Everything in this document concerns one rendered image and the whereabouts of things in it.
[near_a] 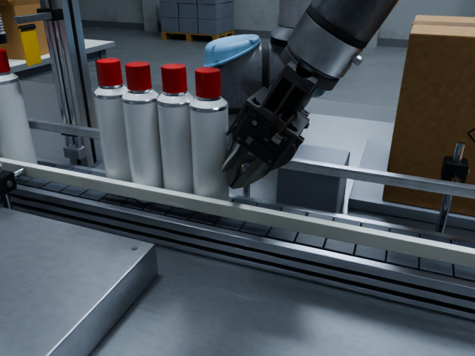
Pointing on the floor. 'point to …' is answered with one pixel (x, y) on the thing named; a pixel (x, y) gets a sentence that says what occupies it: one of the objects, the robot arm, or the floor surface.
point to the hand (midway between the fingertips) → (237, 178)
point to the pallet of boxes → (196, 18)
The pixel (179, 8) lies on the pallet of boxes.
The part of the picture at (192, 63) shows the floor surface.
